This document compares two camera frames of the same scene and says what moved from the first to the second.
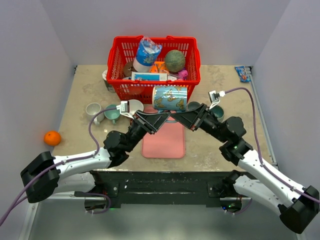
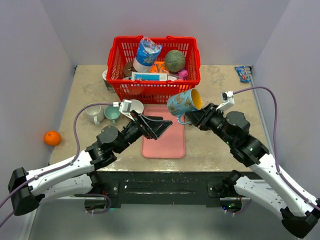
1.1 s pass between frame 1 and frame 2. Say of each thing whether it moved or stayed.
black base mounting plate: stayed
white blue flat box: stayed
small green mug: stayed
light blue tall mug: moved
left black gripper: moved
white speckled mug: stayed
